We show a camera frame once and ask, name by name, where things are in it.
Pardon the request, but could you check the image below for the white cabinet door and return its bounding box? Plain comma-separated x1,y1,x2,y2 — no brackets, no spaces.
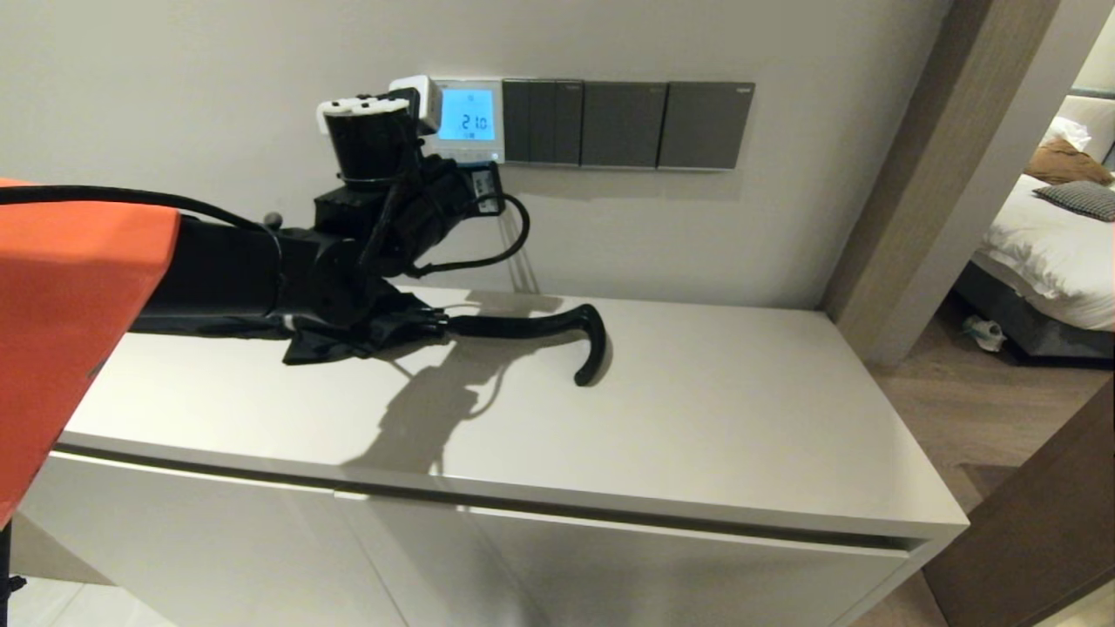
335,490,913,627
17,448,410,627

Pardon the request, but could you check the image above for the brown cushion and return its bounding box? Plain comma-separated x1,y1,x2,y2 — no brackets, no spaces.
1023,138,1115,188

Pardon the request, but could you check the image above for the black umbrella with hooked handle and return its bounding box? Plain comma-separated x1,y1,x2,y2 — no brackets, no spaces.
131,292,608,388

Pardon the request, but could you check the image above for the bed with white duvet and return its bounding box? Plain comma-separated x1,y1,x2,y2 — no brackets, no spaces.
952,87,1115,363

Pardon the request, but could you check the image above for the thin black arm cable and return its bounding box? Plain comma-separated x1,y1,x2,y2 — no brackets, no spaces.
0,185,268,233

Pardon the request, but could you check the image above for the small white pillow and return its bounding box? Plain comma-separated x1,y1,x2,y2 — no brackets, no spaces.
1040,116,1093,154

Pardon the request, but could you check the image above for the white thermostat with blue screen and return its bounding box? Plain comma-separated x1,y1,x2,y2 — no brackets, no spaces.
432,78,507,165

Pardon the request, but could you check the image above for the grey single wall switch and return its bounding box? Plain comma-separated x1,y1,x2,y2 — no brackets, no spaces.
658,81,756,172
580,81,669,170

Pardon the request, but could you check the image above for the white sideboard cabinet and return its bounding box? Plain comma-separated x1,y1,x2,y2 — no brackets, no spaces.
17,266,970,627

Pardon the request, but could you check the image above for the black corrugated wrist cable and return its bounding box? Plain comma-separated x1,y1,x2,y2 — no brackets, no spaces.
355,179,407,267

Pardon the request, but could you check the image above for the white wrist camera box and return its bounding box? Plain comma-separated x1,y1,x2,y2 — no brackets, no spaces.
389,75,437,133

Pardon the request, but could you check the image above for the grey triple rocker switch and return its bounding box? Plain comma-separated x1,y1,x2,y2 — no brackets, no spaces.
503,79,585,167

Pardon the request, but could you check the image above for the black looping gripper cable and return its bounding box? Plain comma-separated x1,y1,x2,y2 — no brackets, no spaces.
405,192,531,278

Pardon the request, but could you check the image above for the checkered grey pillow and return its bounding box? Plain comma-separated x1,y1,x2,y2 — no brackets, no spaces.
1033,180,1115,224

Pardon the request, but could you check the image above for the brown wooden door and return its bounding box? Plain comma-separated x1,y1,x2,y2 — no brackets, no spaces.
922,381,1115,627

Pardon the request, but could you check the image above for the large white pillow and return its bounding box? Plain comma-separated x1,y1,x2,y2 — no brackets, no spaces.
1057,94,1115,168

